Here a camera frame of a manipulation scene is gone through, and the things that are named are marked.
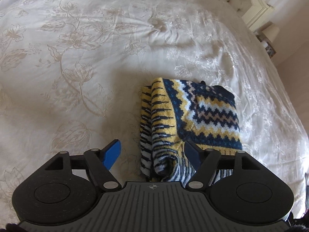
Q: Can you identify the cream floral bedspread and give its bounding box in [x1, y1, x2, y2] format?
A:
[1, 0, 308, 227]

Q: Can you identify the navy yellow patterned knit sweater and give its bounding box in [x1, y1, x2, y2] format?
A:
[140, 78, 243, 185]

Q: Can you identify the picture frame right nightstand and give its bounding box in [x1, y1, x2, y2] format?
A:
[266, 44, 277, 58]

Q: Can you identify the white cylinder device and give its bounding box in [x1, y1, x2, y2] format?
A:
[261, 40, 268, 48]

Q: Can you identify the right beige table lamp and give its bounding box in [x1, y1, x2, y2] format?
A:
[262, 24, 280, 43]

